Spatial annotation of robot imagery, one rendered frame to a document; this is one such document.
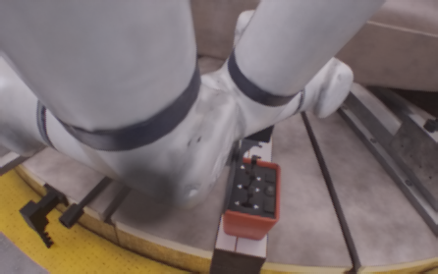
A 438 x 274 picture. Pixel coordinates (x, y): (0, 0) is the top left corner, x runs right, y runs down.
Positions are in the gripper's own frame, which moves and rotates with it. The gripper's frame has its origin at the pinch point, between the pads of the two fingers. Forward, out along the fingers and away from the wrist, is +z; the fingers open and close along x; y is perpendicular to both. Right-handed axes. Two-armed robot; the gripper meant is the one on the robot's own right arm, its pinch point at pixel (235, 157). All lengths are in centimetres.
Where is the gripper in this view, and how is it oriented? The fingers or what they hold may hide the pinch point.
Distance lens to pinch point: 68.2
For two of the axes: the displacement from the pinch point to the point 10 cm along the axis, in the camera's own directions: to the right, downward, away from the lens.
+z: -1.1, 7.5, 6.5
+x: 9.8, 1.9, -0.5
